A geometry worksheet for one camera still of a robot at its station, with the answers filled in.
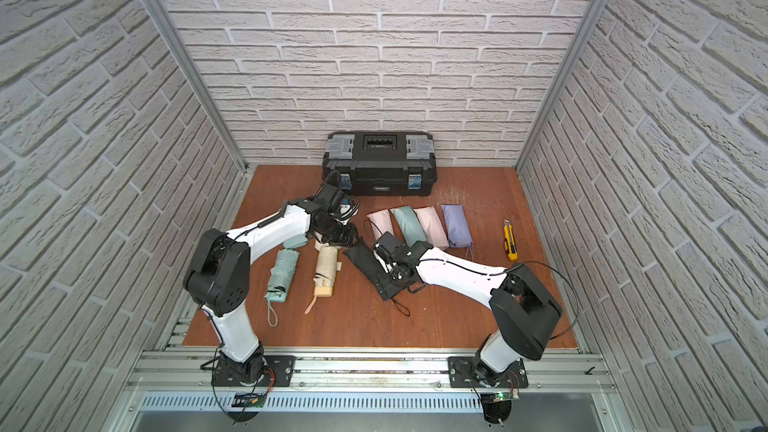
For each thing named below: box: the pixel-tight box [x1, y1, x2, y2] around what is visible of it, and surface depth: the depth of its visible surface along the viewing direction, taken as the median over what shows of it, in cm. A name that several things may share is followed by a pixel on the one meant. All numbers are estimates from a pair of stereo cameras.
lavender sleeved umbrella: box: [441, 204, 473, 248], surface depth 101 cm
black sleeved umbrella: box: [343, 239, 407, 301], surface depth 91 cm
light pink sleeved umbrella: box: [413, 206, 449, 250], surface depth 101 cm
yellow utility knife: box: [504, 219, 519, 261], surface depth 99 cm
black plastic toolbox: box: [322, 131, 438, 196], surface depth 103 cm
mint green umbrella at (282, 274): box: [264, 248, 300, 303], surface depth 88 cm
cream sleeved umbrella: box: [305, 240, 342, 315], surface depth 90 cm
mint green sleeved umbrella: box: [390, 205, 427, 248], surface depth 102 cm
